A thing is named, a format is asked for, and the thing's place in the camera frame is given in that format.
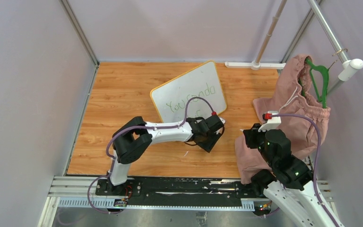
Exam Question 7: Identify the green clothes hanger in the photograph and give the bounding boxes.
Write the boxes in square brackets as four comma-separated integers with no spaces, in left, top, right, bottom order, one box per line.
[300,57,330,109]

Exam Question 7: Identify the silver clothes rail pole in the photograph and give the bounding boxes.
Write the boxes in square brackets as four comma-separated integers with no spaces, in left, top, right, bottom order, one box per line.
[307,0,363,95]

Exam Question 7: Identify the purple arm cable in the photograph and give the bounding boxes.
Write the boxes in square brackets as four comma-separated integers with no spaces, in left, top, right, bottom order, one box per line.
[262,113,342,227]
[86,96,218,216]

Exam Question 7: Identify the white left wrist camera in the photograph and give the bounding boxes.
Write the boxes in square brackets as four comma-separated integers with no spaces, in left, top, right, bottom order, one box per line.
[219,117,226,125]

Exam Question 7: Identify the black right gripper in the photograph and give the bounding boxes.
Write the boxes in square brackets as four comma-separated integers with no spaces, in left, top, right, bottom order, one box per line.
[244,122,275,167]

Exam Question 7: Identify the pink cloth garment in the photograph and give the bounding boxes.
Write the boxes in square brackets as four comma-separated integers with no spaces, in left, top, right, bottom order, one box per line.
[234,54,331,184]

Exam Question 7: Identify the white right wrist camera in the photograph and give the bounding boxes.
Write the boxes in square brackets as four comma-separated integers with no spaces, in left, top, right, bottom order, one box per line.
[258,111,281,132]

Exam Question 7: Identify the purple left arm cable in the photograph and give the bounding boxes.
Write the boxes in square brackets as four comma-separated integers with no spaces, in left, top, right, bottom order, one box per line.
[86,96,218,216]

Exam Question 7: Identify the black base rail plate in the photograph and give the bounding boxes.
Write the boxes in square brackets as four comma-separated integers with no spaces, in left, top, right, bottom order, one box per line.
[93,176,272,210]

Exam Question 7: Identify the yellow framed whiteboard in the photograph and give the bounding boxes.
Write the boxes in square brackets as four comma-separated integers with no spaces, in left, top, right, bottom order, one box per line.
[150,61,227,122]

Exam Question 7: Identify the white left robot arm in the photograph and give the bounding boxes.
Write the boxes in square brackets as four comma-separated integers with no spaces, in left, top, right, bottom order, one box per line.
[106,113,225,195]

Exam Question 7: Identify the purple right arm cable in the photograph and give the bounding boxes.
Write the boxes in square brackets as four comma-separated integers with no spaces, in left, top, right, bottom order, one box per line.
[262,113,342,227]

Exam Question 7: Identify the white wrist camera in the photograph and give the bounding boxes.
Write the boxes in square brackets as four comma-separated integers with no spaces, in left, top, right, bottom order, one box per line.
[258,111,281,132]
[219,117,226,125]

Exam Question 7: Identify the white rack base foot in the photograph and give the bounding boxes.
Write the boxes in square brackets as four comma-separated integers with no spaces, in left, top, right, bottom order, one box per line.
[225,61,286,70]

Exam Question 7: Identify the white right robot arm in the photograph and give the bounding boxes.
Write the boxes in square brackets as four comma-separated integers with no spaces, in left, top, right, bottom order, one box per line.
[243,123,343,227]

